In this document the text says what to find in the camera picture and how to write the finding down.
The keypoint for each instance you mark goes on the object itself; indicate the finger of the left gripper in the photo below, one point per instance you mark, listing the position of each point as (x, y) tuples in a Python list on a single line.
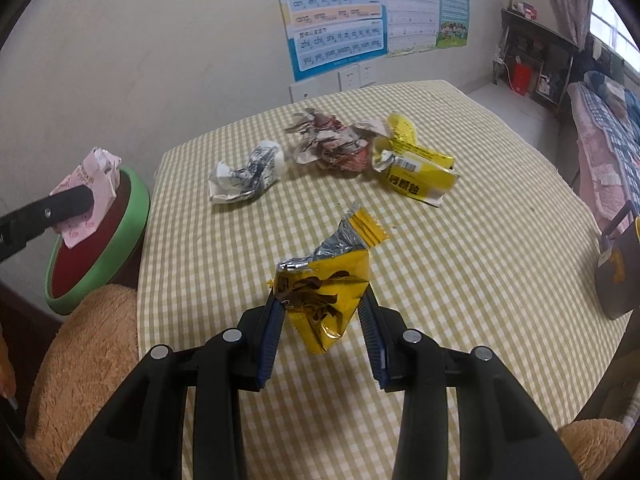
[(19, 227)]

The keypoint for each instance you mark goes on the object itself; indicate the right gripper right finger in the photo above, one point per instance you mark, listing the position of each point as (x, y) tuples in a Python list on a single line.
[(502, 432)]

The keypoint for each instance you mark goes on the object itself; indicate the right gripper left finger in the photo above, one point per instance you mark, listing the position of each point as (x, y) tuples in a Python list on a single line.
[(138, 433)]

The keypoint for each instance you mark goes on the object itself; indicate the small yellow foil wrapper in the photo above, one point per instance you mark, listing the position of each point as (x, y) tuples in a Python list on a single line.
[(321, 291)]

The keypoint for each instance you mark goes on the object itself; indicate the white paper cup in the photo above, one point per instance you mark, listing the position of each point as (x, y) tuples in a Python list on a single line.
[(265, 166)]

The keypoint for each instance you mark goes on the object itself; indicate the yellow medicine box wrapper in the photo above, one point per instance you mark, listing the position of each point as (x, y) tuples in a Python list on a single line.
[(410, 169)]

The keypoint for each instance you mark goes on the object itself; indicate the white red paper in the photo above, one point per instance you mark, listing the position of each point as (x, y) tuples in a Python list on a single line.
[(323, 140)]

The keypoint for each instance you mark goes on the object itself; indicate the green red trash bin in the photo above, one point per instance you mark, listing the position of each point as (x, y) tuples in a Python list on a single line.
[(96, 261)]

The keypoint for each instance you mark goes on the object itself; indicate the dark cup yellow lid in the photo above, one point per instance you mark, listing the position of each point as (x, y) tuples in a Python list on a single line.
[(617, 271)]

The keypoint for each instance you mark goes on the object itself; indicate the bed with plaid quilt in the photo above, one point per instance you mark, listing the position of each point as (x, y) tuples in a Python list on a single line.
[(606, 117)]

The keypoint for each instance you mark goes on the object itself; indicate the red bucket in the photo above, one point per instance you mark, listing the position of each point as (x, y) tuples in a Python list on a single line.
[(520, 78)]

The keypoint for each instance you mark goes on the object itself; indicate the dark shelf desk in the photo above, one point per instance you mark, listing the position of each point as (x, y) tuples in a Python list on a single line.
[(549, 54)]

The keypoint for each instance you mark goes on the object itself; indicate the window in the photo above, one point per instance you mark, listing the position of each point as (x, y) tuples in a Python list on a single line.
[(608, 27)]

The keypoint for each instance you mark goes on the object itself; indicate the white wall outlet plate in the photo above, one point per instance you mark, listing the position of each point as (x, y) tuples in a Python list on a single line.
[(312, 88)]

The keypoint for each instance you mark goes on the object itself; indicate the double wall socket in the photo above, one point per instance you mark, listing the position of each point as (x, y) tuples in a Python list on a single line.
[(357, 76)]

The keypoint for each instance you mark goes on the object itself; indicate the pinyin wall poster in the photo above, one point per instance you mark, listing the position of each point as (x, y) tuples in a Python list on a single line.
[(324, 35)]

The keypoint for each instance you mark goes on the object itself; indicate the white grid wall poster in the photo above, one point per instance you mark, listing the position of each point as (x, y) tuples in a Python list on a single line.
[(411, 25)]

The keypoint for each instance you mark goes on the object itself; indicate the teal wall poster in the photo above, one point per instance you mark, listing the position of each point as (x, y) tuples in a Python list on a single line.
[(453, 23)]

